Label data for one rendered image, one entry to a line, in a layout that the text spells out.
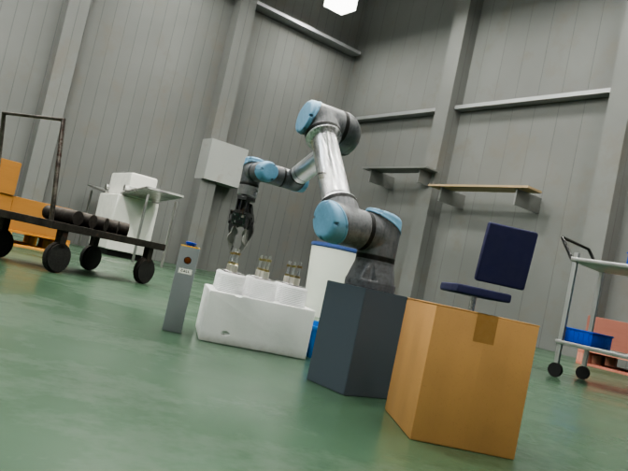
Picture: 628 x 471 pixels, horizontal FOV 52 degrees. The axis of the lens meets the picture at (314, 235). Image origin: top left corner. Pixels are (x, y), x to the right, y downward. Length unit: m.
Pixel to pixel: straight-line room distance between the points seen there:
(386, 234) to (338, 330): 0.31
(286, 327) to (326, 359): 0.49
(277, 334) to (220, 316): 0.21
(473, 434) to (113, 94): 10.22
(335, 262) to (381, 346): 3.16
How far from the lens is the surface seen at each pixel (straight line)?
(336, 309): 1.89
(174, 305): 2.41
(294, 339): 2.37
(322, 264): 5.05
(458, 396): 1.50
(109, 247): 9.19
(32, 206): 6.52
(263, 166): 2.38
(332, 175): 1.93
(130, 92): 11.42
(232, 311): 2.33
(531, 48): 10.77
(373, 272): 1.88
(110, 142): 11.23
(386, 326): 1.88
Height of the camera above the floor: 0.30
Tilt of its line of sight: 4 degrees up
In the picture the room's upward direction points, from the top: 12 degrees clockwise
